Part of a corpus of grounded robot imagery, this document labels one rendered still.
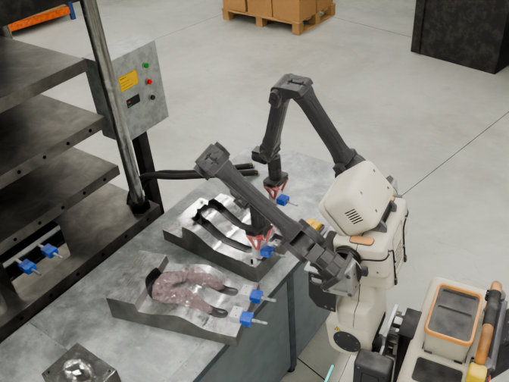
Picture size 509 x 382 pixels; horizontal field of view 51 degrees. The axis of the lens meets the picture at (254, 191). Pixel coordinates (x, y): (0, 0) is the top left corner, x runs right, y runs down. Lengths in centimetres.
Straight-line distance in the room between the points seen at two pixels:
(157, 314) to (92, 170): 81
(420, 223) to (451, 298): 173
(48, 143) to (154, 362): 95
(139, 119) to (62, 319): 98
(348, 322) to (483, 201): 219
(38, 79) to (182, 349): 113
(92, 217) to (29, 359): 80
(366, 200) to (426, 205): 224
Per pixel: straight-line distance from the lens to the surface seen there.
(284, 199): 228
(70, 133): 230
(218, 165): 152
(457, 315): 194
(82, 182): 244
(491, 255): 356
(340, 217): 164
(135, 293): 203
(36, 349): 215
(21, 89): 215
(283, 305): 238
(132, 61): 250
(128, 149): 241
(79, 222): 264
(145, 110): 261
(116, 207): 267
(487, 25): 564
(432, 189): 400
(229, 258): 213
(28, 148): 228
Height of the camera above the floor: 234
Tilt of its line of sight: 37 degrees down
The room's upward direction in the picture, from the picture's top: 5 degrees counter-clockwise
